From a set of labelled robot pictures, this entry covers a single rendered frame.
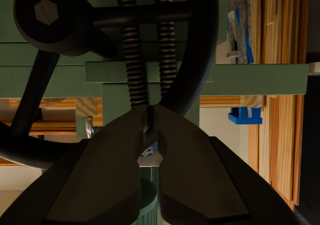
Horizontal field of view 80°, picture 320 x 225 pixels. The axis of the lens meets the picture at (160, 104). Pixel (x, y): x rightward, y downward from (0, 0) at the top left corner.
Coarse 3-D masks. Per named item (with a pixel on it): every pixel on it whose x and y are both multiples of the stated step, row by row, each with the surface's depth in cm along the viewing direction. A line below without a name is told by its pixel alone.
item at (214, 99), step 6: (204, 96) 52; (210, 96) 53; (216, 96) 53; (222, 96) 53; (228, 96) 53; (234, 96) 53; (12, 102) 51; (60, 102) 52; (66, 102) 52; (72, 102) 52; (204, 102) 53; (210, 102) 53; (216, 102) 53; (222, 102) 53; (228, 102) 53; (234, 102) 53
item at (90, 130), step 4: (88, 116) 61; (92, 116) 62; (88, 120) 61; (92, 120) 61; (88, 124) 61; (92, 124) 61; (88, 128) 61; (92, 128) 61; (96, 128) 65; (88, 132) 61; (92, 132) 62; (96, 132) 65; (88, 136) 63
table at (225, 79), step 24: (0, 72) 35; (24, 72) 35; (72, 72) 35; (96, 72) 26; (120, 72) 26; (144, 72) 26; (216, 72) 36; (240, 72) 36; (264, 72) 36; (288, 72) 37; (0, 96) 36; (48, 96) 36; (72, 96) 36; (96, 96) 36
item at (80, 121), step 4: (76, 116) 68; (84, 116) 68; (76, 120) 69; (80, 120) 69; (84, 120) 69; (76, 124) 69; (80, 124) 69; (84, 124) 69; (76, 128) 69; (80, 128) 69; (84, 128) 69; (100, 128) 69; (76, 132) 69; (80, 132) 69; (84, 132) 69; (80, 136) 70; (84, 136) 70
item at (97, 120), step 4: (100, 100) 45; (100, 104) 45; (100, 108) 45; (100, 112) 45; (96, 116) 46; (100, 116) 46; (96, 120) 46; (100, 120) 46; (96, 124) 46; (100, 124) 46
